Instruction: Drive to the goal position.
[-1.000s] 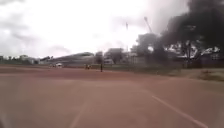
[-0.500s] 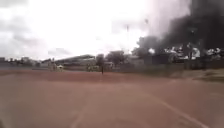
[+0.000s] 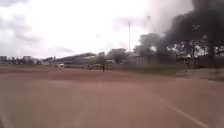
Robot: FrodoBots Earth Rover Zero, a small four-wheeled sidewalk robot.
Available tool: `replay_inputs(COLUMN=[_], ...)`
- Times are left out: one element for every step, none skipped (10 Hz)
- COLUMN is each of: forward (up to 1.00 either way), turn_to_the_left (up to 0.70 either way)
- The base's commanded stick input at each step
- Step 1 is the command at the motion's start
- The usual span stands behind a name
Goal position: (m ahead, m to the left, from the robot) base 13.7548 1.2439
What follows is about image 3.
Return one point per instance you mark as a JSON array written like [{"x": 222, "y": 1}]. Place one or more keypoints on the red running track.
[{"x": 100, "y": 100}]

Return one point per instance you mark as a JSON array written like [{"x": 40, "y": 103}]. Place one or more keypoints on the row of distant buildings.
[{"x": 80, "y": 58}]

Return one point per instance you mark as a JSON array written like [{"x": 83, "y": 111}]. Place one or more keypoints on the grass strip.
[{"x": 160, "y": 69}]

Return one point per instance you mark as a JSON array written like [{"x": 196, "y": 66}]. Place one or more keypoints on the tall thin pole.
[{"x": 129, "y": 36}]

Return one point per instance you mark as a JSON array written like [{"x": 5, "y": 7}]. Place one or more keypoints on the row of dark trees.
[{"x": 200, "y": 26}]

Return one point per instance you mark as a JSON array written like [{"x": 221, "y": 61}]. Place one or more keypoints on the person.
[
  {"x": 90, "y": 67},
  {"x": 103, "y": 67}
]

